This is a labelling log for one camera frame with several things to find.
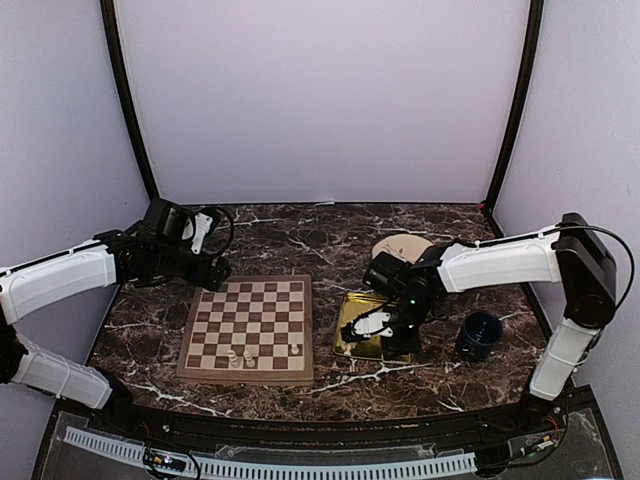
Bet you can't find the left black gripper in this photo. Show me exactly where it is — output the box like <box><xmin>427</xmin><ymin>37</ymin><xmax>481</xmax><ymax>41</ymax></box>
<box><xmin>153</xmin><ymin>243</ymin><xmax>230</xmax><ymax>291</ymax></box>

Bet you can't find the gold metal tray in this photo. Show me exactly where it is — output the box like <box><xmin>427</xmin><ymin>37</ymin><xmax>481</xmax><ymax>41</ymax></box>
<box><xmin>332</xmin><ymin>292</ymin><xmax>414</xmax><ymax>364</ymax></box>

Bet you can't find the wooden chess board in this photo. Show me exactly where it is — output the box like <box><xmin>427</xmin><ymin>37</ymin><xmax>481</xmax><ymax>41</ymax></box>
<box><xmin>177</xmin><ymin>275</ymin><xmax>314</xmax><ymax>386</ymax></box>

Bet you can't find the white chess queen piece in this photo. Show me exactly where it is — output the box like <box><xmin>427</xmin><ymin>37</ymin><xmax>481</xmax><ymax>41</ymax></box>
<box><xmin>227</xmin><ymin>349</ymin><xmax>241</xmax><ymax>369</ymax></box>

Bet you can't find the white chess king piece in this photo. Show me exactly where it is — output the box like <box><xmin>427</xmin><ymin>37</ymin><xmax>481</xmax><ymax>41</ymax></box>
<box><xmin>243</xmin><ymin>349</ymin><xmax>256</xmax><ymax>369</ymax></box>

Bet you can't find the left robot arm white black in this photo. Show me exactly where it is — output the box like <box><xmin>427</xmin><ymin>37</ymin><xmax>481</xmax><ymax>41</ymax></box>
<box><xmin>1</xmin><ymin>198</ymin><xmax>231</xmax><ymax>436</ymax></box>

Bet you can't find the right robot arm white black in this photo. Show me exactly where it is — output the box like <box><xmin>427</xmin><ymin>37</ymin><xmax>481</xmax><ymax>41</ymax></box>
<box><xmin>343</xmin><ymin>213</ymin><xmax>626</xmax><ymax>434</ymax></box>

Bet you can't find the beige floral ceramic plate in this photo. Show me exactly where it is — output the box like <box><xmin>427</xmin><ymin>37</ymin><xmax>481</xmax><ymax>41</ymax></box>
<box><xmin>371</xmin><ymin>234</ymin><xmax>434</xmax><ymax>263</ymax></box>

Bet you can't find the dark blue mug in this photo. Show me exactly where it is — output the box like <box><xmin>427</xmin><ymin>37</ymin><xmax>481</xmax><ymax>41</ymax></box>
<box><xmin>455</xmin><ymin>311</ymin><xmax>503</xmax><ymax>363</ymax></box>

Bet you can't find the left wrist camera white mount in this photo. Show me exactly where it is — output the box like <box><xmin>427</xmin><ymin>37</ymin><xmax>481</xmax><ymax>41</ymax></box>
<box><xmin>183</xmin><ymin>206</ymin><xmax>235</xmax><ymax>256</ymax></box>

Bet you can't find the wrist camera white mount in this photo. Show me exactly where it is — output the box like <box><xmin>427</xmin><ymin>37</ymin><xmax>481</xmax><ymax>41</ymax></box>
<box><xmin>183</xmin><ymin>206</ymin><xmax>235</xmax><ymax>256</ymax></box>
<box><xmin>340</xmin><ymin>311</ymin><xmax>393</xmax><ymax>343</ymax></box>

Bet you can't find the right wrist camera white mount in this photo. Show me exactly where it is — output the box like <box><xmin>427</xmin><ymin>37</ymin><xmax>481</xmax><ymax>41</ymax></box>
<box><xmin>340</xmin><ymin>311</ymin><xmax>393</xmax><ymax>343</ymax></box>

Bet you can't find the white cable duct strip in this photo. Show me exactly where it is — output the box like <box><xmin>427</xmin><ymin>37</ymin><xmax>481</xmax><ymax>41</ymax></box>
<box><xmin>62</xmin><ymin>427</ymin><xmax>478</xmax><ymax>479</ymax></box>

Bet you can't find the left black frame post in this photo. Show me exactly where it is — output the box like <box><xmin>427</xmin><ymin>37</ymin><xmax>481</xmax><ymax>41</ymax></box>
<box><xmin>99</xmin><ymin>0</ymin><xmax>159</xmax><ymax>200</ymax></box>

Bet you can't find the black frame post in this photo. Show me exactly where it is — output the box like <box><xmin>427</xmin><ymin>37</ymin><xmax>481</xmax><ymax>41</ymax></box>
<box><xmin>99</xmin><ymin>0</ymin><xmax>159</xmax><ymax>200</ymax></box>
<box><xmin>481</xmin><ymin>0</ymin><xmax>545</xmax><ymax>217</ymax></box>

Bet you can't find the right black frame post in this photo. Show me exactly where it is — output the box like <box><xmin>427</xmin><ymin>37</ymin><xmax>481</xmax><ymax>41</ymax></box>
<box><xmin>481</xmin><ymin>0</ymin><xmax>545</xmax><ymax>217</ymax></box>

